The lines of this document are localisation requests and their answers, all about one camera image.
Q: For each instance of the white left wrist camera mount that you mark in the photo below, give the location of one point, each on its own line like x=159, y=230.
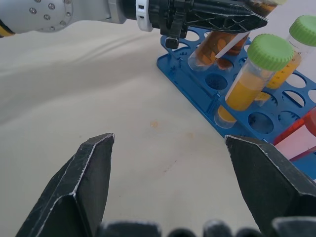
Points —
x=142, y=14

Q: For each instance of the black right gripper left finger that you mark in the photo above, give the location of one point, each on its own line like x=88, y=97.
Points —
x=81, y=187

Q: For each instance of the yellow test tube green cap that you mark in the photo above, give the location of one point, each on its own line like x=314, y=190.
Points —
x=288, y=71
x=247, y=91

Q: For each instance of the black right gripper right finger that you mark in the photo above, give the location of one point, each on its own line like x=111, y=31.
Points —
x=269, y=177

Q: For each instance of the dark red liquid test tube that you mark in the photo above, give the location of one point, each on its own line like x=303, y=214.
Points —
x=235, y=49

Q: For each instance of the blue test tube rack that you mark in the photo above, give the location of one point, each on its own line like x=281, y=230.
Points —
x=197, y=81

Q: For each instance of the brown liquid test tube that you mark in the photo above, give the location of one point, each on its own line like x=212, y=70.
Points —
x=209, y=51

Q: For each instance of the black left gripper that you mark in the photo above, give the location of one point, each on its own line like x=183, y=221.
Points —
x=168, y=17

